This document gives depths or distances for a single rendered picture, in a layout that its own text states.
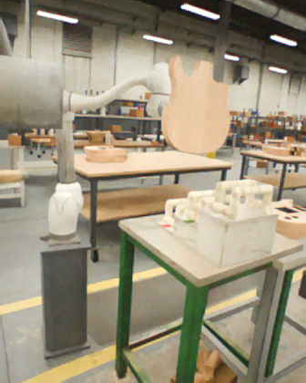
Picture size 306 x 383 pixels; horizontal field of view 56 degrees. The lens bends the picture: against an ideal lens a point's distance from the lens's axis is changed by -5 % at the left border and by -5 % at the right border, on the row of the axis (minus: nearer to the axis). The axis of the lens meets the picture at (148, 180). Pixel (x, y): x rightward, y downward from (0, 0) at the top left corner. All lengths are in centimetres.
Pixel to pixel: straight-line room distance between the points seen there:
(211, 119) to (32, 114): 88
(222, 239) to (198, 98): 61
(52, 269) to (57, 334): 43
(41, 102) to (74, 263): 119
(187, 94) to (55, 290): 125
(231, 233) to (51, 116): 69
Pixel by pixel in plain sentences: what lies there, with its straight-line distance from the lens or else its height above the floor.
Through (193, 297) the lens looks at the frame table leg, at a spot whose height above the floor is 85.
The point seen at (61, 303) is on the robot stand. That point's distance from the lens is 184.
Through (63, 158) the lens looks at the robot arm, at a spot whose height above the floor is 115.
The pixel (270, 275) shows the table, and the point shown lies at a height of 80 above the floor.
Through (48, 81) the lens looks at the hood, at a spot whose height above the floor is 149.
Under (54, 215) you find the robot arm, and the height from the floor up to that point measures 87.
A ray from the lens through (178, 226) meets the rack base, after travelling 124.
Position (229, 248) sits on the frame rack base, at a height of 100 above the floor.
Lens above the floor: 143
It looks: 13 degrees down
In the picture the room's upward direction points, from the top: 4 degrees clockwise
